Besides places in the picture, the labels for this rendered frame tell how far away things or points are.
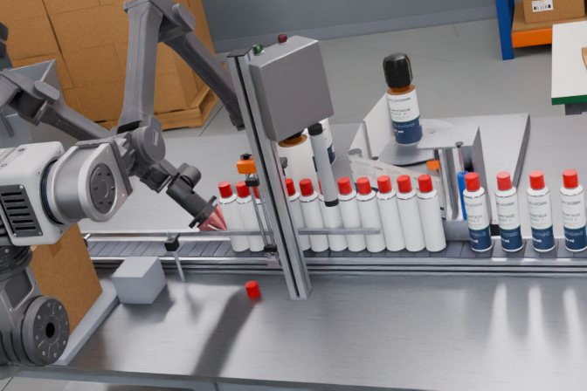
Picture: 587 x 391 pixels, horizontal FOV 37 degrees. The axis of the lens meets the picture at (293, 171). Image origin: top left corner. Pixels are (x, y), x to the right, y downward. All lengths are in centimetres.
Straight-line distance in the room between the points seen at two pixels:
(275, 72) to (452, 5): 469
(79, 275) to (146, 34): 78
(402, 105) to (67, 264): 110
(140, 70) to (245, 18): 511
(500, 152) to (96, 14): 351
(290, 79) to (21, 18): 402
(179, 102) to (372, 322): 376
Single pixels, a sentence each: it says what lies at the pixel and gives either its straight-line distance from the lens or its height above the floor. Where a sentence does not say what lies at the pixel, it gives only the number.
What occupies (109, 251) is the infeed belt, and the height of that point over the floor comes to 88.
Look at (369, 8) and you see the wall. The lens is 669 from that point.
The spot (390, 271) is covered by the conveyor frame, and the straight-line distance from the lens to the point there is 228.
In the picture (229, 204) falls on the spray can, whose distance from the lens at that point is 236.
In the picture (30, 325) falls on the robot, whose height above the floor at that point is 118.
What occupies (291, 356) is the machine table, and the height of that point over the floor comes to 83.
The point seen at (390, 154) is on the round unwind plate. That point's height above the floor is 89.
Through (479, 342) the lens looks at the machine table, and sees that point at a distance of 203.
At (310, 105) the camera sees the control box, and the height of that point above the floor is 134.
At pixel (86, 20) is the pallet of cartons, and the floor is 82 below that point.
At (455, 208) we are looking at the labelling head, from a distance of 230.
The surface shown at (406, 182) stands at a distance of 217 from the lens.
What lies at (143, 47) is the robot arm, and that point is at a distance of 191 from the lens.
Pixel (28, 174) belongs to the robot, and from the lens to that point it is 161.
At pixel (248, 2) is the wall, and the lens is 692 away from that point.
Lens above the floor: 209
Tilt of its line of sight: 26 degrees down
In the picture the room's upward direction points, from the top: 14 degrees counter-clockwise
